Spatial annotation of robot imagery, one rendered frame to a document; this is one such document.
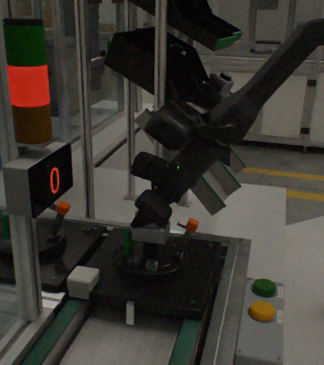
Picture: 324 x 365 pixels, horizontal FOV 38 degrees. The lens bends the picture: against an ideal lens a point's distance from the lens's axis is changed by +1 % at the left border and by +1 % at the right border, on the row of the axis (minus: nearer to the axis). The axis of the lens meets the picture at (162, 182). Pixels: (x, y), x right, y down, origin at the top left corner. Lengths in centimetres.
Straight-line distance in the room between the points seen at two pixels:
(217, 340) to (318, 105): 419
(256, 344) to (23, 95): 49
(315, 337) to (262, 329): 20
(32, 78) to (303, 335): 67
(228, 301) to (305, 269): 35
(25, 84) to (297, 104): 430
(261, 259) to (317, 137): 379
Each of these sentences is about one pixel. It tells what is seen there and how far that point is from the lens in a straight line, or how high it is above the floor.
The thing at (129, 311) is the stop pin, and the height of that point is 95.
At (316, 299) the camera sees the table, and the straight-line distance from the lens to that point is 107.
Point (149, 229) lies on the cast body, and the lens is 85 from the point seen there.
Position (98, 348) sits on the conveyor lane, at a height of 92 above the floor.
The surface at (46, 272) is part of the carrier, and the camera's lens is 90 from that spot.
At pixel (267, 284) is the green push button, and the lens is 87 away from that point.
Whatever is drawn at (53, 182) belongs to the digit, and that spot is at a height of 120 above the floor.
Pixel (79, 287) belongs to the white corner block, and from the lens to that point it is 84.
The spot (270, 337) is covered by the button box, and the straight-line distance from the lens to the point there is 78.
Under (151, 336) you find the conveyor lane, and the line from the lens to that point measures 83.
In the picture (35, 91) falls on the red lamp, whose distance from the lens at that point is 63.
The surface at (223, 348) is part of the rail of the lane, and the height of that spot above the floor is 96.
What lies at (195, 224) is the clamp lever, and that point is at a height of 107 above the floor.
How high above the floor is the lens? 145
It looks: 22 degrees down
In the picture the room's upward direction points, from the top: 1 degrees clockwise
